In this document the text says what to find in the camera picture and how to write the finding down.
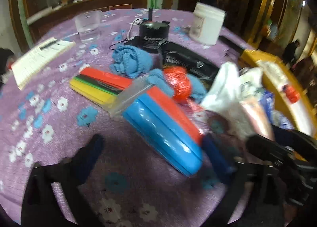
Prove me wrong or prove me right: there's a pink tissue pack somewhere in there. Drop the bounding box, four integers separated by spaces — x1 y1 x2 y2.
239 97 274 141

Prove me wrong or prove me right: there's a blue orange sponge pack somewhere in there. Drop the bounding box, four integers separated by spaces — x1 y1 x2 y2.
108 76 205 177

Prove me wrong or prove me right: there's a white plastic jar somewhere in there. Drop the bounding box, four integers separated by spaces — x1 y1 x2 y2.
189 2 226 46

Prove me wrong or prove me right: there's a black pen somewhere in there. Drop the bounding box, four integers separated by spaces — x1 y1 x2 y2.
40 39 58 50

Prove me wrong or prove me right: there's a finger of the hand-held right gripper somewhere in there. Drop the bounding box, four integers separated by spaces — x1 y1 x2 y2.
272 125 315 143
246 134 293 163

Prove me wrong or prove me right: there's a clear plastic cup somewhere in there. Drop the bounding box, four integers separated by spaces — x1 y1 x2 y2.
75 10 101 43

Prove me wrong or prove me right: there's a dark blue packet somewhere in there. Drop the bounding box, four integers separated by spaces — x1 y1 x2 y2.
263 91 275 119

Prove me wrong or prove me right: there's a white towel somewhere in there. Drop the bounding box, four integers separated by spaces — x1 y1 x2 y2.
200 62 250 141

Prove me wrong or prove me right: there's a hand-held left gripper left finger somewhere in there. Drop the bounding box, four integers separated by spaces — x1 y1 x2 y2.
21 134 106 227

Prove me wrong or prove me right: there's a black cylindrical motor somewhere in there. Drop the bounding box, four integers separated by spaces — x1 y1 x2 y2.
124 8 171 55

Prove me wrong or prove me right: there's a white clear-wrapped packet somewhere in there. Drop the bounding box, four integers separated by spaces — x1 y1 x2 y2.
238 67 265 101

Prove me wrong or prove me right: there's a black bag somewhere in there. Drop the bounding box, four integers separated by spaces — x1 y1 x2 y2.
0 47 16 84

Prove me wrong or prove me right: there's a light blue towel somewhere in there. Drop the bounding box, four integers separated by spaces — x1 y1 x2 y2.
110 45 207 102

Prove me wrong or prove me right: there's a pack of coloured foam sheets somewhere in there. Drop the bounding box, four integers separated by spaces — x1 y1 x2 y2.
69 67 133 109

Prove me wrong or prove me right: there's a white lined notepad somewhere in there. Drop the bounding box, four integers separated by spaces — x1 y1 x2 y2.
11 36 76 90

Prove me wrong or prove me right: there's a white printed tissue pack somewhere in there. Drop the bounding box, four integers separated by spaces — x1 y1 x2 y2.
258 61 288 89

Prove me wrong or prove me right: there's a small red plastic object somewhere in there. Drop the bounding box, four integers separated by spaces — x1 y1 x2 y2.
284 85 301 104

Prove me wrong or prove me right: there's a black printed packet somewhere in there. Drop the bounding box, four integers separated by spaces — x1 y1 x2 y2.
161 43 220 84

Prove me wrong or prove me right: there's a purple floral tablecloth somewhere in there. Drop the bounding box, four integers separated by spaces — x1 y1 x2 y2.
0 7 263 227

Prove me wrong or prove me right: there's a red plastic bag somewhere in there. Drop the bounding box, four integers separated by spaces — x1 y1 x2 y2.
163 66 192 100

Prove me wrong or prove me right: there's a wooden glass partition cabinet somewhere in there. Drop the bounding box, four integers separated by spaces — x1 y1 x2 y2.
22 0 179 37

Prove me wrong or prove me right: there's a yellow cardboard box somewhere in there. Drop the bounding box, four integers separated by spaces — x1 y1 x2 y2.
239 49 317 143

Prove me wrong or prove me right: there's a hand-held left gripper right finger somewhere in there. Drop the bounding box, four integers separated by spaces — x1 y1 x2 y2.
202 134 290 227

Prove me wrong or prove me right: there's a long white box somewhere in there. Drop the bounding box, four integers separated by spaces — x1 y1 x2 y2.
26 6 62 26

